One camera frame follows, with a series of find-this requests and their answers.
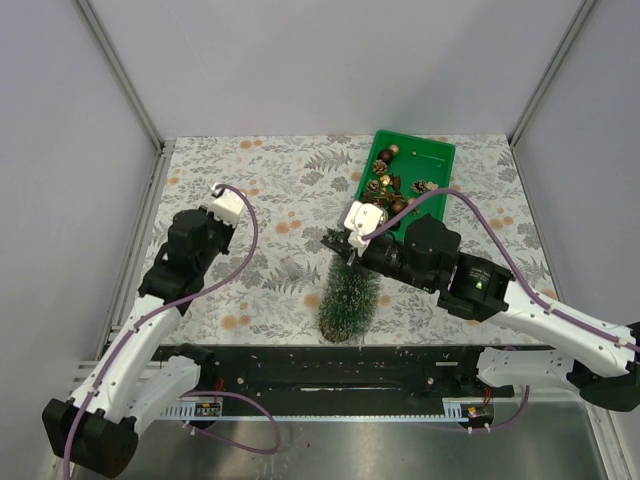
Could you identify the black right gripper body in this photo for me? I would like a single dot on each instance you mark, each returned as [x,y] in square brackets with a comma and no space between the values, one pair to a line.
[387,254]

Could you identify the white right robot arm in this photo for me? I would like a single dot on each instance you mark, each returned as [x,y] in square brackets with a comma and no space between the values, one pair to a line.
[594,358]

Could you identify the aluminium frame post left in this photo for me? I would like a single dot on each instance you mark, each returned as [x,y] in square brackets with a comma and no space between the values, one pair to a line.
[99,33]

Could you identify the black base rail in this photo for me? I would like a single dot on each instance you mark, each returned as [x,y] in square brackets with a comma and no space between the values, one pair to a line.
[325,383]

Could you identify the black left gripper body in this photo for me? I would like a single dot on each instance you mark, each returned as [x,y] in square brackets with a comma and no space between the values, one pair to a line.
[220,234]

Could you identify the frosted pine cone upper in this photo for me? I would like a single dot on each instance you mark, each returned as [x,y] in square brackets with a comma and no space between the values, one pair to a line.
[380,167]

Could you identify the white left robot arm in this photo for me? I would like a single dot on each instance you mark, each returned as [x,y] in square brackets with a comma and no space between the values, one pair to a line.
[99,426]

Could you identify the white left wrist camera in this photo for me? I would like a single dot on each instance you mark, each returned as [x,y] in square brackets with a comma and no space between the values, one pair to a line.
[225,205]

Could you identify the green plastic tray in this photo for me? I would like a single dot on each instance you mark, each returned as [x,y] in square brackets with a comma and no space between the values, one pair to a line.
[418,159]

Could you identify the small green christmas tree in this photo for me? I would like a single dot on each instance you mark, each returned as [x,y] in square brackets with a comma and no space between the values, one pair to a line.
[349,302]

